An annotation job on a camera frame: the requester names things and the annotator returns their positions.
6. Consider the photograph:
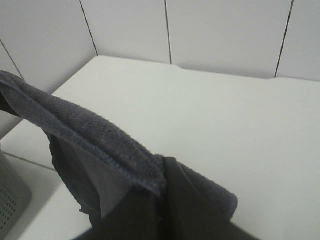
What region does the dark navy towel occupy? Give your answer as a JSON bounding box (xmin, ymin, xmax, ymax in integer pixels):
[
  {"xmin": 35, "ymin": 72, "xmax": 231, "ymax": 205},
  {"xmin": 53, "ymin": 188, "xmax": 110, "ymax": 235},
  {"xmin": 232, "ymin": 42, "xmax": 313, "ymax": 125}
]
[{"xmin": 0, "ymin": 71, "xmax": 238, "ymax": 225}]

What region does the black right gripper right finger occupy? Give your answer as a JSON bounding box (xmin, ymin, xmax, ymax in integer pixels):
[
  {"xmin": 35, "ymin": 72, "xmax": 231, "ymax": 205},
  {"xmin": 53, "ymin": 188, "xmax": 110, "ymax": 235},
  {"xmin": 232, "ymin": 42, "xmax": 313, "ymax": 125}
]
[{"xmin": 163, "ymin": 158, "xmax": 255, "ymax": 240}]

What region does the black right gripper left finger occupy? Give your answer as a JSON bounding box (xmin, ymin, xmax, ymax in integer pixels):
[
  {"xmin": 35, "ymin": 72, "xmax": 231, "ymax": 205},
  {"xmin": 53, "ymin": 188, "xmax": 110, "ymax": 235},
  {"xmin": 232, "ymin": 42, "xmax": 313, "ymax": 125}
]
[{"xmin": 77, "ymin": 189, "xmax": 161, "ymax": 240}]

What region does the grey perforated plastic basket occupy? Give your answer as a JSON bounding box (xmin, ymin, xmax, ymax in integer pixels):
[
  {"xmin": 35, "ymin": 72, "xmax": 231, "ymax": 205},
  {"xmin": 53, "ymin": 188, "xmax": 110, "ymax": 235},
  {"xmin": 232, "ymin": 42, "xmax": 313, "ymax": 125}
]
[{"xmin": 0, "ymin": 153, "xmax": 32, "ymax": 240}]

